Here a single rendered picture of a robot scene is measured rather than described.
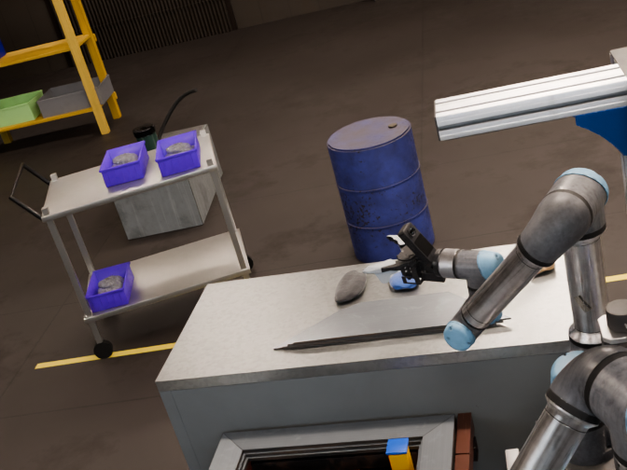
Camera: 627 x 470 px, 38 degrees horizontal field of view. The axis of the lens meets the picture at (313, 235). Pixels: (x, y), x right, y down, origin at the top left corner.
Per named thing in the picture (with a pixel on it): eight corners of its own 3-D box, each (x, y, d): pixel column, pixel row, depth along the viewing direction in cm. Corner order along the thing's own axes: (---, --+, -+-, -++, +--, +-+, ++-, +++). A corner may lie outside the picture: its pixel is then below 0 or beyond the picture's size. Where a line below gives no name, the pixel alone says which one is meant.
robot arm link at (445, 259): (449, 261, 223) (462, 241, 228) (432, 260, 225) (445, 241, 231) (456, 284, 227) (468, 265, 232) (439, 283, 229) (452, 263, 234)
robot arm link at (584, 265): (564, 391, 220) (534, 190, 197) (583, 355, 230) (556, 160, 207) (615, 398, 213) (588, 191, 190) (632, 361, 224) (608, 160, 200)
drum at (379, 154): (434, 219, 577) (411, 107, 544) (437, 258, 532) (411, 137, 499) (355, 234, 587) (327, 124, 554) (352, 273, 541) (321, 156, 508)
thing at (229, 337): (159, 392, 289) (155, 381, 287) (210, 293, 341) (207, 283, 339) (579, 351, 254) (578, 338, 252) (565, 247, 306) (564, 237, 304)
